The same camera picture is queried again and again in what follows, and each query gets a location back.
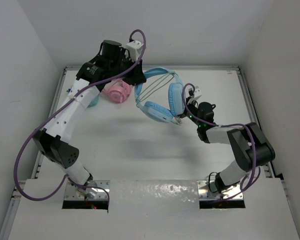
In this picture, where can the left aluminium frame rail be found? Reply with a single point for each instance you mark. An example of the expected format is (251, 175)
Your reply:
(39, 157)

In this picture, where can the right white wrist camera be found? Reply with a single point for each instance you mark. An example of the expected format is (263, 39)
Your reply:
(195, 93)

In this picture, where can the pink headphones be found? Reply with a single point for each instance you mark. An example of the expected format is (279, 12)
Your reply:
(117, 90)

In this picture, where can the teal headphones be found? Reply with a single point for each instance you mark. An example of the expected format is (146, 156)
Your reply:
(93, 101)

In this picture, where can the right aluminium frame rail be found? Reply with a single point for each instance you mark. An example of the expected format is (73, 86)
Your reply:
(268, 168)

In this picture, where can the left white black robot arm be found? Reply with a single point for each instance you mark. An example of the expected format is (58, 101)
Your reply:
(53, 140)

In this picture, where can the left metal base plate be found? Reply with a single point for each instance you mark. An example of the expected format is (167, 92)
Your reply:
(96, 193)

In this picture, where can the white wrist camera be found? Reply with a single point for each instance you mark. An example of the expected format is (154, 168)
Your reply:
(134, 48)
(195, 93)

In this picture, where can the aluminium frame rail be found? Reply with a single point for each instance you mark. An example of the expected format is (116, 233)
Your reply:
(39, 157)
(175, 67)
(268, 168)

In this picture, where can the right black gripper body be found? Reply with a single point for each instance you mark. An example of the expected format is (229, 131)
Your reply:
(191, 106)

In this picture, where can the light blue headphones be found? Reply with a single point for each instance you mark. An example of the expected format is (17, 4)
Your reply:
(175, 97)

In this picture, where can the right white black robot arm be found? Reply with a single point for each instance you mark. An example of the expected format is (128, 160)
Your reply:
(249, 145)

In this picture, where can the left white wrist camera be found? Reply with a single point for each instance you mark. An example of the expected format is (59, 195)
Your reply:
(134, 48)

